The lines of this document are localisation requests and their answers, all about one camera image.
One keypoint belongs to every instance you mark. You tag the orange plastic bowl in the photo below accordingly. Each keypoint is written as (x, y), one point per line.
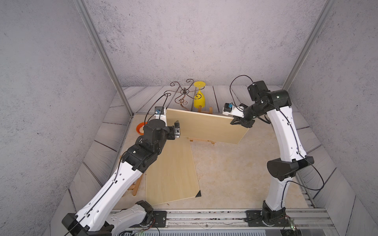
(140, 128)

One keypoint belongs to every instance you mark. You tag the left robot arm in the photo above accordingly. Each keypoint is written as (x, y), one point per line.
(96, 218)

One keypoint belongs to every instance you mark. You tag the metal frame post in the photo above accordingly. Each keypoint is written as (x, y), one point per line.
(85, 15)
(314, 33)

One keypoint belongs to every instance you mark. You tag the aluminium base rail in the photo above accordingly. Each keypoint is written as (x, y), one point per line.
(236, 222)

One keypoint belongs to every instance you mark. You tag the wrist white camera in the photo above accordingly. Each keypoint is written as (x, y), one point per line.
(160, 114)
(231, 109)

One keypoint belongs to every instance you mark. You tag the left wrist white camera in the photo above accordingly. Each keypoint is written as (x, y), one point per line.
(160, 114)

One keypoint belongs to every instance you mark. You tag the yellow plastic wine glass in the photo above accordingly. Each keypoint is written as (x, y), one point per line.
(199, 98)

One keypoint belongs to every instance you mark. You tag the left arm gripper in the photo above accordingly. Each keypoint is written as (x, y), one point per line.
(172, 134)

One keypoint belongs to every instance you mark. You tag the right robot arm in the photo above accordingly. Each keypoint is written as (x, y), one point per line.
(276, 106)

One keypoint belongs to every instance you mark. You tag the wooden easel on left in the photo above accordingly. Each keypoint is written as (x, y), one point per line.
(135, 186)

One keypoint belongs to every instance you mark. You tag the light wooden board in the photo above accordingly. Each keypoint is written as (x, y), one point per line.
(172, 177)
(223, 130)

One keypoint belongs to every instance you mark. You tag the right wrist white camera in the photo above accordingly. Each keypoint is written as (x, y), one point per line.
(231, 109)

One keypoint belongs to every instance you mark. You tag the left metal frame post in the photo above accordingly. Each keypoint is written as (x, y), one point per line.
(85, 15)

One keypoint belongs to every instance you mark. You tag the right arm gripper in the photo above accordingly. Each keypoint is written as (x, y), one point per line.
(238, 120)

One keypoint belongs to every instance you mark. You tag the dark metal hanger stand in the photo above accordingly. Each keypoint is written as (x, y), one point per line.
(182, 95)

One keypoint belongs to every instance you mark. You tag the right metal frame post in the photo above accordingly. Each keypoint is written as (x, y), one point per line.
(314, 33)

